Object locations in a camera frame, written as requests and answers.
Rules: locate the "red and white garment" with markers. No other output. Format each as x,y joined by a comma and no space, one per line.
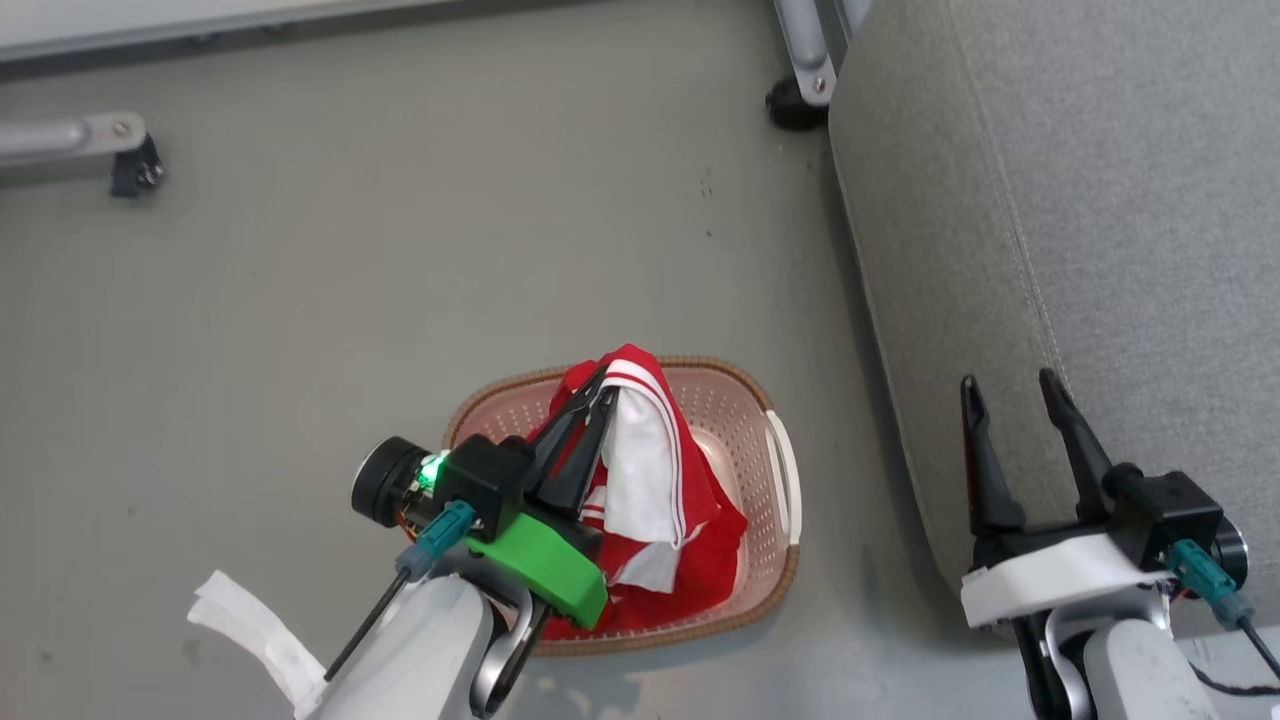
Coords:
655,480

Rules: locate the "pink plastic laundry basket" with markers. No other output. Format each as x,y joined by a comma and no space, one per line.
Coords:
740,440

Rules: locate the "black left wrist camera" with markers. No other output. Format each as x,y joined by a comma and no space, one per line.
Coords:
470,480

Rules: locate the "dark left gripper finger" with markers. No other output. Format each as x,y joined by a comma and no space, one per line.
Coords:
585,455
566,420

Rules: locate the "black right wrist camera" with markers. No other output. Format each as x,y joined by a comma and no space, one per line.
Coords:
1175,520

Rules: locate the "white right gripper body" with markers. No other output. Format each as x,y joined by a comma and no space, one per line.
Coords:
1055,575

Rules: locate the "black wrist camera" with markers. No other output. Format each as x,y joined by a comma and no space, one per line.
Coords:
1175,520
470,480

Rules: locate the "grey metal leg with foot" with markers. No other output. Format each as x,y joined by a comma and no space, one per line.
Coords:
70,140
805,60

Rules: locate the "grey fabric sofa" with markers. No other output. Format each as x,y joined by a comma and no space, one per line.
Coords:
1090,230

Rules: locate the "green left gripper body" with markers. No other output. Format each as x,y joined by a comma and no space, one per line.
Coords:
545,565

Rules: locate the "grey metal frame rail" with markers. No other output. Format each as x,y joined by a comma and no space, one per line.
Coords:
180,20

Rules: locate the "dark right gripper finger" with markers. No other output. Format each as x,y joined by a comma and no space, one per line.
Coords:
988,460
1078,440

